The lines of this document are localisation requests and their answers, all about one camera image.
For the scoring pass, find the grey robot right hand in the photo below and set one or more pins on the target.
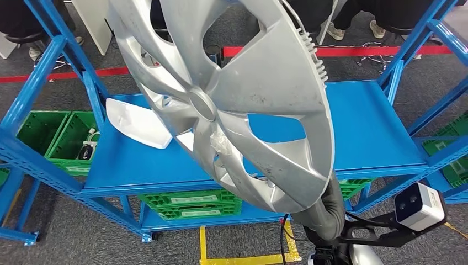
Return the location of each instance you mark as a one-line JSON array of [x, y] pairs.
[[329, 219]]

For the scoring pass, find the grey plastic wheel hubcap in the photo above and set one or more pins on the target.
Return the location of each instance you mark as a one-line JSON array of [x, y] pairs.
[[270, 73]]

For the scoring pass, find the yellow floor tape outline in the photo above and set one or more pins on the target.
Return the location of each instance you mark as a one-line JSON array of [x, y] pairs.
[[457, 230]]

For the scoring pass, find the red barrier belt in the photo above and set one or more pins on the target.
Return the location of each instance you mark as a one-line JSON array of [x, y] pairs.
[[73, 75], [365, 51]]

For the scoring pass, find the white desk panel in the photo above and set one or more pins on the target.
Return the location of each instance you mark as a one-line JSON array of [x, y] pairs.
[[93, 22], [325, 27]]

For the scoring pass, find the black stool chrome base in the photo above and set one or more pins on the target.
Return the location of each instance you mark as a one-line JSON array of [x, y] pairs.
[[22, 38], [396, 30]]

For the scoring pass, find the white plastic mirror cover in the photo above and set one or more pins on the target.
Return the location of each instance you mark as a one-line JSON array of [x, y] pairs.
[[139, 124]]

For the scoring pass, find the white power adapter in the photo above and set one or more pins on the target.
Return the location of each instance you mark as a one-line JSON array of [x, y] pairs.
[[91, 133]]

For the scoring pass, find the black round device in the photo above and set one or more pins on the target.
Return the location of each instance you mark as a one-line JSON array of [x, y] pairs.
[[84, 151]]

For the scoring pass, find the yellow floor tape strip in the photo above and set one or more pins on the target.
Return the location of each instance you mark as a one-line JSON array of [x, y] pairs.
[[11, 206]]

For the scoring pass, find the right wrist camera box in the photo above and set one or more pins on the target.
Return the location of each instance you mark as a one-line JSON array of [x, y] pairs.
[[420, 206]]

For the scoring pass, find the black barrier post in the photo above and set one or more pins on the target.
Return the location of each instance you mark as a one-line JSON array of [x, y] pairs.
[[212, 55]]

